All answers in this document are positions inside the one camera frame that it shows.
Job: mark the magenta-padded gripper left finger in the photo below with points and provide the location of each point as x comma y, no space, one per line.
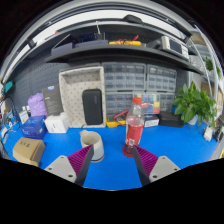
61,166

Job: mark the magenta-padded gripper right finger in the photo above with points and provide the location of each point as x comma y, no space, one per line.
163,166

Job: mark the red-labelled clear drink bottle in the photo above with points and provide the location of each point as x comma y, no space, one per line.
134,128

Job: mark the brown cardboard box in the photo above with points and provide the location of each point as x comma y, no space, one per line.
28,151

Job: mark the white ceramic mug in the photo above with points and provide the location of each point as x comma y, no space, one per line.
93,146

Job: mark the white square box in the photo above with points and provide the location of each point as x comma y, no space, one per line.
56,124

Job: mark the black box with white label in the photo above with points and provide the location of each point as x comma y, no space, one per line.
152,121

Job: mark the black pouch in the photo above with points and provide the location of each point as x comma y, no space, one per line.
170,119

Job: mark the blue printed box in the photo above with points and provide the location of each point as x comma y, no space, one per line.
33,127

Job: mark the small white yellow-labelled box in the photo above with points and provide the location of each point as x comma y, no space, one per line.
23,117

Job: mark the clear organiser with coloured parts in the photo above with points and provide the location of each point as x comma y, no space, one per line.
151,104

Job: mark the yellow multimeter with red leads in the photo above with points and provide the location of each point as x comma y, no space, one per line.
115,123

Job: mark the grey small-parts drawer cabinet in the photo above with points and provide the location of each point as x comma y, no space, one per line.
117,103
167,101
124,76
161,78

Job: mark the dark grey flat box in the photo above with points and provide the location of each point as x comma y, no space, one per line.
53,101

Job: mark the purple plastic bag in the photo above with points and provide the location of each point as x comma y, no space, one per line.
37,105

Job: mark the white dotted storage tray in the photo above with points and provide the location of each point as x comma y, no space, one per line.
71,100

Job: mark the black zip case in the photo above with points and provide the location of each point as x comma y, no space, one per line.
92,106

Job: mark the green potted plant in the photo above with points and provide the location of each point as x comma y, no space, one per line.
193,105

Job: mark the small green plant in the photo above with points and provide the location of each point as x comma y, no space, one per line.
208,64

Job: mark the black overhead shelf unit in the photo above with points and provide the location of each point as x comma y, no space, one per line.
116,53

